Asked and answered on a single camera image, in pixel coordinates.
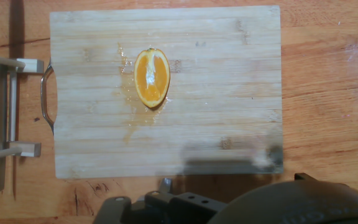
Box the orange wedge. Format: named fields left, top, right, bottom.
left=134, top=47, right=171, bottom=109

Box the bamboo cutting board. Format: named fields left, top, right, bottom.
left=40, top=5, right=284, bottom=180

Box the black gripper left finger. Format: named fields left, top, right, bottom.
left=93, top=177, right=226, bottom=224

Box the large brown wooden board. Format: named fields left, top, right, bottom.
left=0, top=0, right=358, bottom=224

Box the wooden peg dish rack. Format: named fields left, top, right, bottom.
left=0, top=52, right=45, bottom=164

